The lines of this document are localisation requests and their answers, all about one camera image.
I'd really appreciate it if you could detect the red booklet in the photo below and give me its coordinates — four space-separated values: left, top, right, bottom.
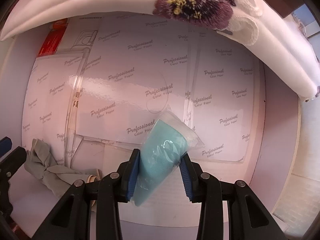
37 18 68 57

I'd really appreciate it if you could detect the teal cloth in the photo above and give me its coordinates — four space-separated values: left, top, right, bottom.
133 108 204 206

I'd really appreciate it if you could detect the blue grey pink-trimmed garment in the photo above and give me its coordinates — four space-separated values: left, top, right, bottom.
24 139 101 198

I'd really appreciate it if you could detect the clear plastic paper sleeve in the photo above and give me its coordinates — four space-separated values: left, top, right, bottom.
75 15 258 162

